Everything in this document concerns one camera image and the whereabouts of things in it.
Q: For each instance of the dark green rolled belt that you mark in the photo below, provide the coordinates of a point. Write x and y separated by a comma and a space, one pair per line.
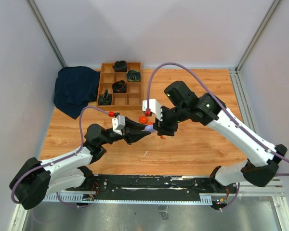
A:
133, 76

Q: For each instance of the dark blue cloth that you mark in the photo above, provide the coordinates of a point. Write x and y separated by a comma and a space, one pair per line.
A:
75, 87

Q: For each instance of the black rolled belt top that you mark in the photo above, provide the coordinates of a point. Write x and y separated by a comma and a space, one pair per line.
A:
120, 66

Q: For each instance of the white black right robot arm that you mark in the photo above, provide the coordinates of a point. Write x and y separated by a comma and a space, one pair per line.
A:
263, 157

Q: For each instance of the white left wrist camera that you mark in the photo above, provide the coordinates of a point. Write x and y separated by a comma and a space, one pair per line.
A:
118, 124

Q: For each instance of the black rolled belt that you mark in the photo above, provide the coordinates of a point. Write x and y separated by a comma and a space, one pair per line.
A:
119, 87
120, 66

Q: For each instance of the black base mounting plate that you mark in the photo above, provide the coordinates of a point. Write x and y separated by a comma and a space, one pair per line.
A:
150, 189

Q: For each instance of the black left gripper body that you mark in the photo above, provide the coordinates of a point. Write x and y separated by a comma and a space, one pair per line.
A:
124, 133

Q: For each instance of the black rolled belt middle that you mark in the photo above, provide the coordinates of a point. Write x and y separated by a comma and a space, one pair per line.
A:
119, 87

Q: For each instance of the wooden compartment tray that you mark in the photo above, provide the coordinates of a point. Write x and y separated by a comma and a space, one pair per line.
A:
132, 99

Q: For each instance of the dark rolled belt lower left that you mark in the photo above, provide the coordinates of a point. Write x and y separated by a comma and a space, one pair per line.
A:
105, 98

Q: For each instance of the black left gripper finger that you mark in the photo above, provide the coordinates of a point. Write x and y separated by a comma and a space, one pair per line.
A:
135, 136
134, 126

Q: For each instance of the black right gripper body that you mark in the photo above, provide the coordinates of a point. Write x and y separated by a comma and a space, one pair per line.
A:
169, 123

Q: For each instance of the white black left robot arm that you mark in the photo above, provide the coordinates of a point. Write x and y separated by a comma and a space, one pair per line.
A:
37, 179

